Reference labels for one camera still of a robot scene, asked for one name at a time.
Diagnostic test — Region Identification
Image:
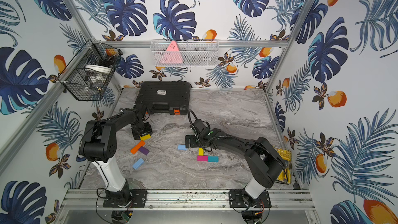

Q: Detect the black plastic tool case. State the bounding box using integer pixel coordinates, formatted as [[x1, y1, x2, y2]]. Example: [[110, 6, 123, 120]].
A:
[[138, 81, 191, 115]]

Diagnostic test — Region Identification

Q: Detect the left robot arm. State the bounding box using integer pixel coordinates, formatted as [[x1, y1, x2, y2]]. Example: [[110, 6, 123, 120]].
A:
[[79, 104, 152, 192]]

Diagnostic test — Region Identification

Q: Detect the magenta block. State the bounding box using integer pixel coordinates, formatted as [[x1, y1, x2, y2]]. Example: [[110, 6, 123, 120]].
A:
[[197, 156, 208, 162]]

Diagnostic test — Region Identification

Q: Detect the yellow screwdriver bit set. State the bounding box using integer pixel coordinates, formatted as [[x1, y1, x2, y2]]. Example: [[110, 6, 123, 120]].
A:
[[274, 146, 292, 185]]

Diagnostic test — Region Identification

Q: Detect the white roll in basket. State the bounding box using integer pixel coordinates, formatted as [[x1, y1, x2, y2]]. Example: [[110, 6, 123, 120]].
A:
[[85, 64, 112, 75]]

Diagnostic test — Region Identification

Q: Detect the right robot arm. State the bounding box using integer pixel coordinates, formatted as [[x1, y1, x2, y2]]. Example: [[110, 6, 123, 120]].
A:
[[185, 128, 286, 199]]

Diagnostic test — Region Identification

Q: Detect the black wire basket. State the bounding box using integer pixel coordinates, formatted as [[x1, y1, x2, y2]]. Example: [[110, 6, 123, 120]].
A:
[[58, 39, 123, 101]]

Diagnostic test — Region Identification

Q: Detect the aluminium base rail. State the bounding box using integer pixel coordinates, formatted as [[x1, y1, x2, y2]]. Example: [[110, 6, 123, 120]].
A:
[[60, 189, 315, 211]]

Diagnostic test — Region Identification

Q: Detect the dark purple block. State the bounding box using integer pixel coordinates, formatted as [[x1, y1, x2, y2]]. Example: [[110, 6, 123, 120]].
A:
[[138, 146, 149, 156]]

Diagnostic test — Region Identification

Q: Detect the orange block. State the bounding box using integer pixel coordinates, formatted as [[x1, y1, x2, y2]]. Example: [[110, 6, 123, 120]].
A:
[[130, 141, 146, 154]]

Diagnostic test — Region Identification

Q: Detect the light blue square block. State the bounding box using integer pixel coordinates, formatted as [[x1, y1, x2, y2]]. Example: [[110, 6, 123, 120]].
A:
[[177, 144, 188, 150]]

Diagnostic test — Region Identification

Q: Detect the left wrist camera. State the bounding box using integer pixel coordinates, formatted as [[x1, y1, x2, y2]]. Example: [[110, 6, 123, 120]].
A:
[[134, 94, 147, 111]]

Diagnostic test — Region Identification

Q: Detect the pink triangle item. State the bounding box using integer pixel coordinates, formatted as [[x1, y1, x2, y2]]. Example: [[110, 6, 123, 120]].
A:
[[161, 40, 183, 65]]

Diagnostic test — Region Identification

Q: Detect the teal block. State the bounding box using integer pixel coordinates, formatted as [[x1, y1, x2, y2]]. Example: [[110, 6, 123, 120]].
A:
[[207, 156, 219, 163]]

